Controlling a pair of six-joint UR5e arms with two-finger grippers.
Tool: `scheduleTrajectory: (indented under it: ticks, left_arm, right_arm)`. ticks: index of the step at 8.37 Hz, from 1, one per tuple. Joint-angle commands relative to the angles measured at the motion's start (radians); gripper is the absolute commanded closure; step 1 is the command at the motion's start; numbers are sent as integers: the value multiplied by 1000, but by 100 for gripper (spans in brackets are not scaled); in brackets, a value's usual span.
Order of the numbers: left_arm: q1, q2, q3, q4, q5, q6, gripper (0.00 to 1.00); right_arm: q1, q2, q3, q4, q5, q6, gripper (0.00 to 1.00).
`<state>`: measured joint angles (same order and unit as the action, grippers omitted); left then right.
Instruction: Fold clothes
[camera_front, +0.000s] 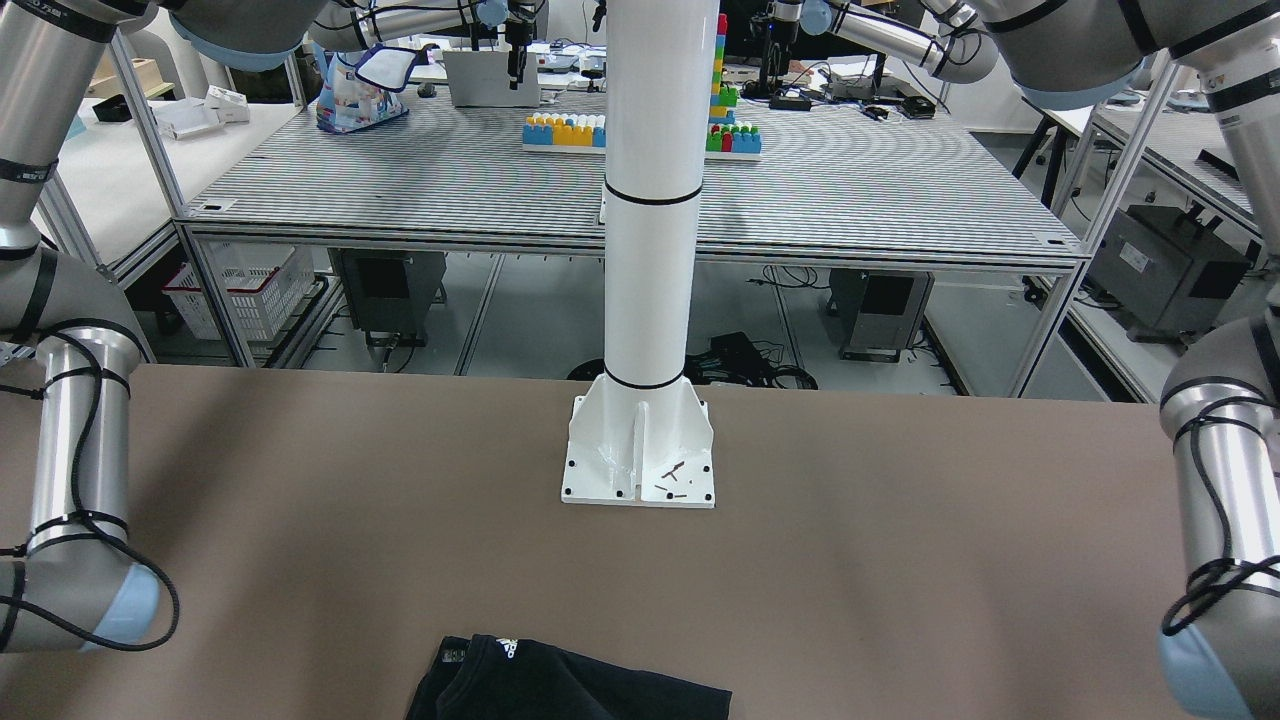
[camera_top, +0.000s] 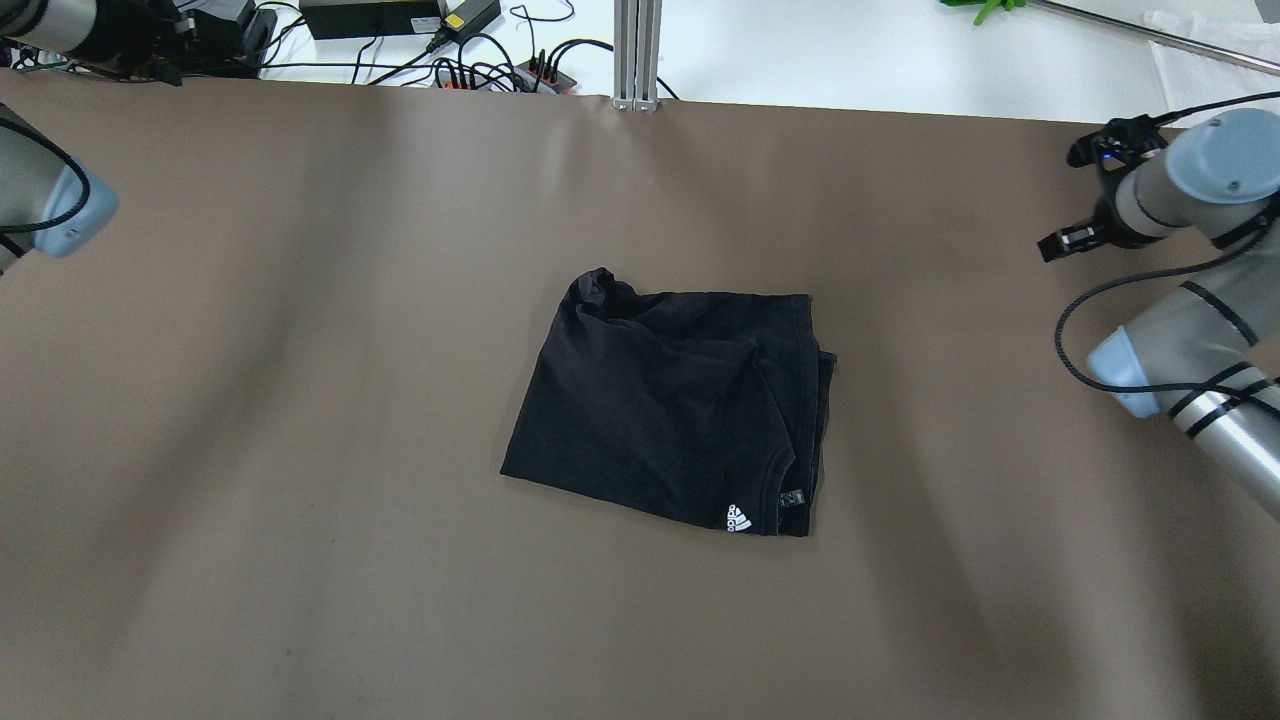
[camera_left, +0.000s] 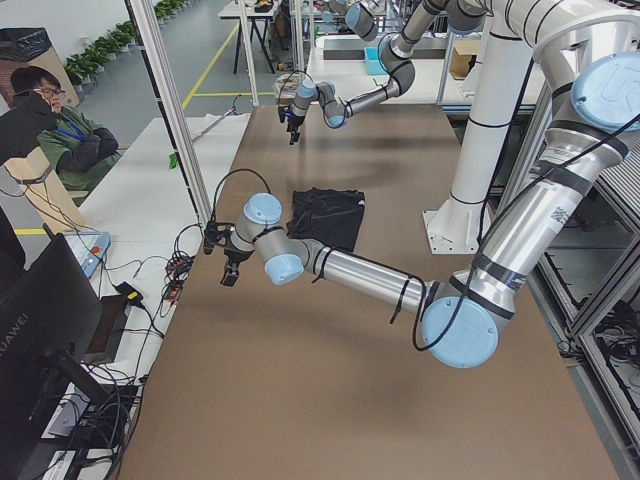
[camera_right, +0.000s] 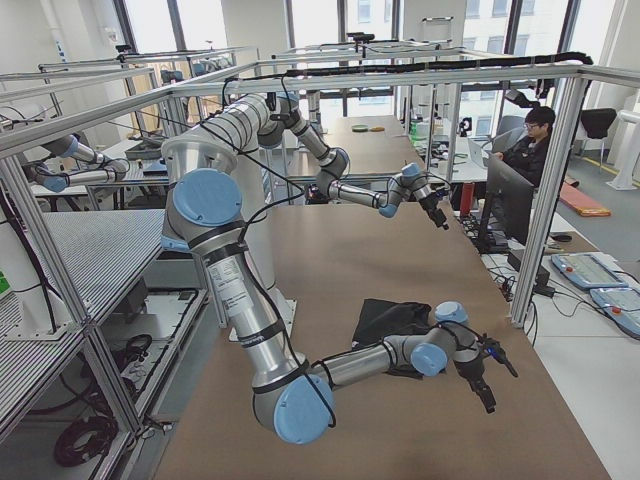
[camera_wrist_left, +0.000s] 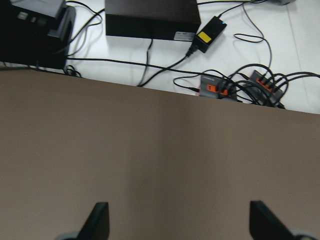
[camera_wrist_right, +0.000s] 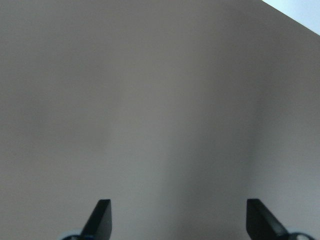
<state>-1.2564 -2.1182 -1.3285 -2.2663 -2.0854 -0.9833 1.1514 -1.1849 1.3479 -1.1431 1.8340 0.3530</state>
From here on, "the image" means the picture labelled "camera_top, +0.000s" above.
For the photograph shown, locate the aluminium frame post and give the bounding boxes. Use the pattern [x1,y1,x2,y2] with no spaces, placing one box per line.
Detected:
[612,0,662,113]

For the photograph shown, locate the power strip with plugs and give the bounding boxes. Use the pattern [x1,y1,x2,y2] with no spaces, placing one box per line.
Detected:
[421,60,580,95]

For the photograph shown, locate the black graphic t-shirt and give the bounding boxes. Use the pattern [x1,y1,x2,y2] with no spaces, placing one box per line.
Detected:
[500,268,837,537]

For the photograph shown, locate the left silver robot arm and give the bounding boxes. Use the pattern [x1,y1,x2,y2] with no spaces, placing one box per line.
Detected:
[1,1,116,272]

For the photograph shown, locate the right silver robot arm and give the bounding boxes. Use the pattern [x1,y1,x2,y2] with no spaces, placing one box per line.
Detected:
[1038,104,1279,516]

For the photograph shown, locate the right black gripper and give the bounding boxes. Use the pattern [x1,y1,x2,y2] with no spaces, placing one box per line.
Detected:
[1038,196,1140,263]

